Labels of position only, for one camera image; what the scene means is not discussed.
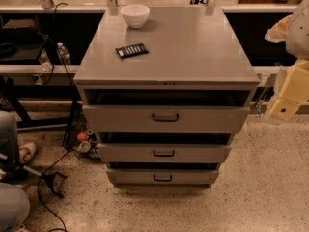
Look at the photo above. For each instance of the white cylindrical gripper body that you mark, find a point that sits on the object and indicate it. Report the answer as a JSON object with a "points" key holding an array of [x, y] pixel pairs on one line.
{"points": [[299, 33]]}

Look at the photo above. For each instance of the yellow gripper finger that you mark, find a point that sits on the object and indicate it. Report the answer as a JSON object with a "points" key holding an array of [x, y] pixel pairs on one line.
{"points": [[282, 109]]}

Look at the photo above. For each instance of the grey drawer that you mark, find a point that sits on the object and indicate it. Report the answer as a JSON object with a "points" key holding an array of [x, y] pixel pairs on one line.
{"points": [[162, 177], [164, 119], [171, 153]]}

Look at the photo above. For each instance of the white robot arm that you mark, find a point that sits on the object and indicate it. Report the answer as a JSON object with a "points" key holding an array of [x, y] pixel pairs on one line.
{"points": [[294, 31]]}

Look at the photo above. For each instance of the grey metal drawer cabinet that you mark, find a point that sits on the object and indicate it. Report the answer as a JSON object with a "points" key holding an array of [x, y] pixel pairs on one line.
{"points": [[194, 59]]}

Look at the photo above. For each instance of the grey bottom drawer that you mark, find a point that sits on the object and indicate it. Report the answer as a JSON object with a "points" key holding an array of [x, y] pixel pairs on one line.
{"points": [[162, 177]]}

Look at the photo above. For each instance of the grey top drawer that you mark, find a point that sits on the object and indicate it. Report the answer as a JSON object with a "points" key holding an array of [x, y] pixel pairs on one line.
{"points": [[164, 119]]}

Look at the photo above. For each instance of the black snack bar packet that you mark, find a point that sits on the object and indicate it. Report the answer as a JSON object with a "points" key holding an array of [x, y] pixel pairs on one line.
{"points": [[131, 50]]}

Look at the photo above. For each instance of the white ceramic bowl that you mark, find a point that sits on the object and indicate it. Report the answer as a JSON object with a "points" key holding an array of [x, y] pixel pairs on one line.
{"points": [[135, 15]]}

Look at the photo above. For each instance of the orange ball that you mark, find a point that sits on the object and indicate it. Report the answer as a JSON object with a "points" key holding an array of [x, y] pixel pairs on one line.
{"points": [[82, 136]]}

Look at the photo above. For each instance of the clear plastic water bottle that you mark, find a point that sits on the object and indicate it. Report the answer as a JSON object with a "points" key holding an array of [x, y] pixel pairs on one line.
{"points": [[63, 54]]}

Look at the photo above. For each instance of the black grabber tool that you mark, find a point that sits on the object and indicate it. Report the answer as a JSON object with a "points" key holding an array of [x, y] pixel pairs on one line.
{"points": [[49, 179]]}

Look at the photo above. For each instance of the white sneaker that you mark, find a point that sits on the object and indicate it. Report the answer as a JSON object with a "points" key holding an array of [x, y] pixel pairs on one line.
{"points": [[27, 151]]}

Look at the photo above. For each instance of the black side table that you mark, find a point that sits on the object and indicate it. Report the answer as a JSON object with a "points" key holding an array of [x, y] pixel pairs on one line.
{"points": [[22, 42]]}

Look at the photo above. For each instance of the grey trouser leg upper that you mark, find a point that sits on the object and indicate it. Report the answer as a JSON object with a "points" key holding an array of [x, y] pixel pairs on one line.
{"points": [[8, 135]]}

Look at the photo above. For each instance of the black wire basket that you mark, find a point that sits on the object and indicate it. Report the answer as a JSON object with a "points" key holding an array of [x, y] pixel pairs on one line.
{"points": [[74, 126]]}

